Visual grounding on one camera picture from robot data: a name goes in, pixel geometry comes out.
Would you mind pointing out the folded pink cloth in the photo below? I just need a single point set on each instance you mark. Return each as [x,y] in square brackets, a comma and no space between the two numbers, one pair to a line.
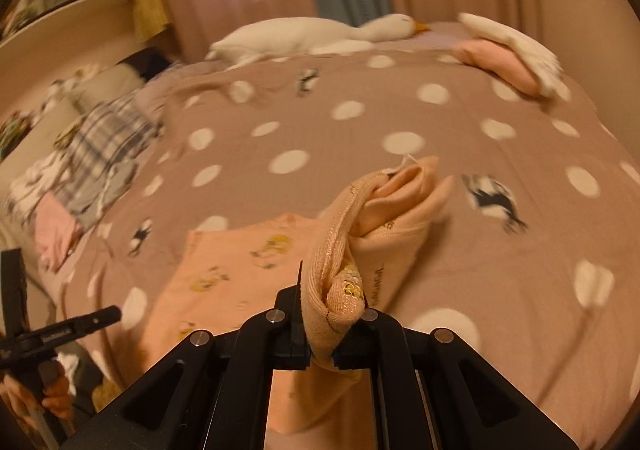
[495,60]

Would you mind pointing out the folded white cloth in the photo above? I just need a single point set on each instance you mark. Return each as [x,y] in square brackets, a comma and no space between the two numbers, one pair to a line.
[525,48]

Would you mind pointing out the white printed cloth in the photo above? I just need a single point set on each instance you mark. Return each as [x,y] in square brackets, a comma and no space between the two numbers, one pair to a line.
[35,180]

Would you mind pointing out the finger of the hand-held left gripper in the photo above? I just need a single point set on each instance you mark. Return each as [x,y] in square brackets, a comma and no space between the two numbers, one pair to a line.
[85,321]

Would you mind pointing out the peach cartoon print pants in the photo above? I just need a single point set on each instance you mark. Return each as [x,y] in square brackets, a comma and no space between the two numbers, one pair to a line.
[400,240]

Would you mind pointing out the yellow cloth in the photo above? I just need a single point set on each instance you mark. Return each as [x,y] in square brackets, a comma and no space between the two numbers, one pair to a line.
[150,10]

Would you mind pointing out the plaid cloth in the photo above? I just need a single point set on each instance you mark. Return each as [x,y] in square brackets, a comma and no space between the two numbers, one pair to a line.
[105,140]

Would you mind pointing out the white goose plush toy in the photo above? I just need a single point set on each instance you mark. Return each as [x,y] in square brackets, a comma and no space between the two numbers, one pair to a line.
[280,38]

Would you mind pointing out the crumpled pink cloth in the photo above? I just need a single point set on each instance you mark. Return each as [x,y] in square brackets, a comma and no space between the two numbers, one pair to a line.
[55,230]

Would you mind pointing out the mauve polka dot blanket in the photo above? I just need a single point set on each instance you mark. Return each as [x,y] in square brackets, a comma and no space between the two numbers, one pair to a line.
[350,130]

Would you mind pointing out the person's left hand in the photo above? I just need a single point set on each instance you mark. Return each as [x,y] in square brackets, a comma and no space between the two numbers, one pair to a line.
[55,400]

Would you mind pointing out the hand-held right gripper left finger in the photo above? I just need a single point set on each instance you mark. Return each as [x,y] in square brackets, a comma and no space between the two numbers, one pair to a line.
[290,325]

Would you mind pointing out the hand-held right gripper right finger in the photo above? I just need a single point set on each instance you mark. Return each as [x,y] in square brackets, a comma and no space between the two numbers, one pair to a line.
[380,345]

